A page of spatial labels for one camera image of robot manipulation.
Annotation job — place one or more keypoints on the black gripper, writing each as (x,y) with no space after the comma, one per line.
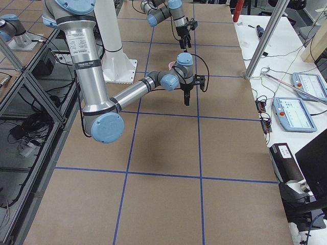
(182,31)
(186,88)

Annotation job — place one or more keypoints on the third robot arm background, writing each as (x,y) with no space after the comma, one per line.
(15,34)

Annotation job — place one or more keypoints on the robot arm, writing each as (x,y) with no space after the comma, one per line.
(94,42)
(158,11)

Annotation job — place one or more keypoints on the pink mesh pen holder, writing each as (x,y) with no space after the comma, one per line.
(172,64)

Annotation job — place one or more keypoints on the red bottle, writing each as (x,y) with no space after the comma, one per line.
(238,10)

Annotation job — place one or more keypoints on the blue tape grid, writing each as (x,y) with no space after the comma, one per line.
(197,174)

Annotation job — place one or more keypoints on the blue teach pendant near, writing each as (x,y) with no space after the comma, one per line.
(293,115)

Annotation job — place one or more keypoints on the blue teach pendant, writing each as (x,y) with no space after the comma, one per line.
(293,115)
(309,83)

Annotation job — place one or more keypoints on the grey office chair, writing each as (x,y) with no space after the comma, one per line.
(307,32)

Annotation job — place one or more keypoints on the dark cardboard box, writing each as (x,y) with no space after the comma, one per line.
(284,164)

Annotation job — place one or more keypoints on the blue teach pendant far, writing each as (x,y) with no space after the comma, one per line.
(309,83)

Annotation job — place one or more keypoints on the wooden board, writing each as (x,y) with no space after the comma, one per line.
(316,46)

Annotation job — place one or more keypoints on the metal reacher grabber stick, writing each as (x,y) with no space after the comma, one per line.
(264,73)

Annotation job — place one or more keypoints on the black monitor with stand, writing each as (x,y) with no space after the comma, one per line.
(312,163)

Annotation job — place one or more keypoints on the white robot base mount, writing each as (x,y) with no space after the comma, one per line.
(116,66)

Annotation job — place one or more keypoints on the aluminium frame post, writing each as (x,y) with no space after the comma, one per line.
(272,23)

